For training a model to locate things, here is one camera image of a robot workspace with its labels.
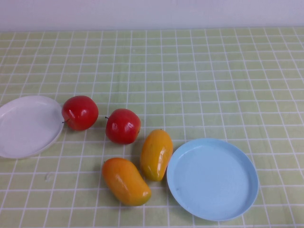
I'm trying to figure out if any red apple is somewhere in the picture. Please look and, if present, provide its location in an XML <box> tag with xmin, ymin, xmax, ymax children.
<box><xmin>105</xmin><ymin>108</ymin><xmax>142</xmax><ymax>145</ymax></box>
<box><xmin>61</xmin><ymin>95</ymin><xmax>99</xmax><ymax>131</ymax></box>

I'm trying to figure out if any orange tinted yellow mango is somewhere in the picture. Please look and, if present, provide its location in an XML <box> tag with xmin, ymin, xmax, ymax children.
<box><xmin>102</xmin><ymin>157</ymin><xmax>152</xmax><ymax>207</ymax></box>

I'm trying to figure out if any light blue round plate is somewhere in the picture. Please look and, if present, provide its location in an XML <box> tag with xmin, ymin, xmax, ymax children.
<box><xmin>166</xmin><ymin>138</ymin><xmax>259</xmax><ymax>222</ymax></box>

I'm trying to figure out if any white round plate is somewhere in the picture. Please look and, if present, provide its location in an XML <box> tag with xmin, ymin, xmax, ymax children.
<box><xmin>0</xmin><ymin>95</ymin><xmax>65</xmax><ymax>159</ymax></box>

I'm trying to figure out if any green checked tablecloth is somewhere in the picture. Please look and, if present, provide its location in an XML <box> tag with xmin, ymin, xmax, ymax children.
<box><xmin>0</xmin><ymin>26</ymin><xmax>304</xmax><ymax>228</ymax></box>

